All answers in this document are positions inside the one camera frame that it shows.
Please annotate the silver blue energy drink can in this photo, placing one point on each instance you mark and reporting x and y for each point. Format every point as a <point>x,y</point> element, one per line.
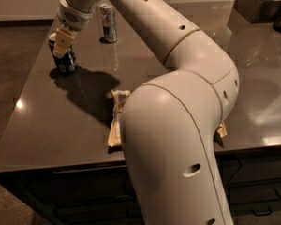
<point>108,20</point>

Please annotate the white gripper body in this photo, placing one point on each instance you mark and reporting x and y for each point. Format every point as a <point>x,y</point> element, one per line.
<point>74,19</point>

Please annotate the blue pepsi can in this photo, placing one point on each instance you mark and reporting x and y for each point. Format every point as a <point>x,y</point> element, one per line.
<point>67,65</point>

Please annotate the dark box with snacks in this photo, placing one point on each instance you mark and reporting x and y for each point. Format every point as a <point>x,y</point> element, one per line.
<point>258,11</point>

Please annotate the dark cabinet drawers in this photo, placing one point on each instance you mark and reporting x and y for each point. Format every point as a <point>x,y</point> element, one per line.
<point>139,186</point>

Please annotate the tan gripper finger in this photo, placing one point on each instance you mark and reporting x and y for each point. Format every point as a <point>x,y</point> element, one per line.
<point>63,41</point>

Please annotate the tan brown snack bag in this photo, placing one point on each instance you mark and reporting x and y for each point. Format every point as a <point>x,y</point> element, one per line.
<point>119,99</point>

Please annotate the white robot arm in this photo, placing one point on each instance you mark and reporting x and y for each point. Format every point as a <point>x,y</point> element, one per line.
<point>168,124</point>

